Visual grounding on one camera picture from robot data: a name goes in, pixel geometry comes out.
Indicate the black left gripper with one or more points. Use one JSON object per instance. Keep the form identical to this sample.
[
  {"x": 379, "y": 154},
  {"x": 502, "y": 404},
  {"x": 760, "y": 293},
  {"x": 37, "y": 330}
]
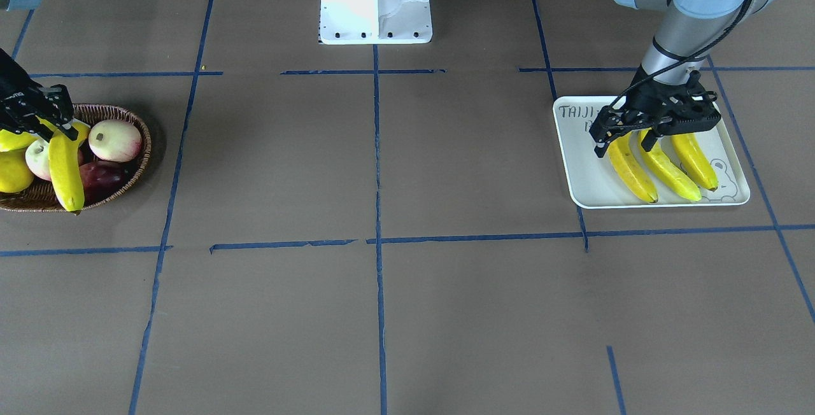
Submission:
[{"x": 643, "y": 102}]

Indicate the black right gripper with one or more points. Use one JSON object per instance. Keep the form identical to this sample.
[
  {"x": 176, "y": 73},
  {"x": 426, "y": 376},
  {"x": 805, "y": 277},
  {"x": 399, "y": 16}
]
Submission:
[{"x": 14, "y": 93}]

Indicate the yellow banana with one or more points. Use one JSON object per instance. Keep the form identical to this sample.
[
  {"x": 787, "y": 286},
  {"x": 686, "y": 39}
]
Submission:
[
  {"x": 64, "y": 167},
  {"x": 629, "y": 170}
]

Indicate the yellow banana moved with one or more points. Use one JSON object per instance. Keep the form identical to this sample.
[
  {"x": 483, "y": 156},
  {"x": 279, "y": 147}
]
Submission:
[
  {"x": 667, "y": 171},
  {"x": 696, "y": 164}
]

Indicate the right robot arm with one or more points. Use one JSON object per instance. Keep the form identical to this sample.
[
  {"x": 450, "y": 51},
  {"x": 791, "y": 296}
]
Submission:
[{"x": 273, "y": 29}]

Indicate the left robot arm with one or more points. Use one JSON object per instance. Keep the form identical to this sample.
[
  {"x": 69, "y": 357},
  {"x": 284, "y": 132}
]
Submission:
[{"x": 688, "y": 32}]

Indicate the brown wicker basket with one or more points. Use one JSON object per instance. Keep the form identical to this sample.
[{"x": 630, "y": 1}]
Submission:
[{"x": 40, "y": 196}]

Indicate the pink white peach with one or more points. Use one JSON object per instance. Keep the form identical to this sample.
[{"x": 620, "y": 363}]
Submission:
[{"x": 115, "y": 140}]

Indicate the white rectangular bear tray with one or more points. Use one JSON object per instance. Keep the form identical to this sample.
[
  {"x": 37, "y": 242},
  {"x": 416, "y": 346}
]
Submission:
[{"x": 593, "y": 183}]

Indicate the yellow lemon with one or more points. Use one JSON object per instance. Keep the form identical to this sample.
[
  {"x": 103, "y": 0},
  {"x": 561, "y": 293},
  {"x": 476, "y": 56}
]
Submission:
[{"x": 15, "y": 174}]

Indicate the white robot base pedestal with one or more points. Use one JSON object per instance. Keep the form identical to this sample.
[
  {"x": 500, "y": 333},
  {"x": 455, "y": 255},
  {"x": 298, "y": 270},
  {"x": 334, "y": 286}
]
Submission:
[{"x": 375, "y": 22}]

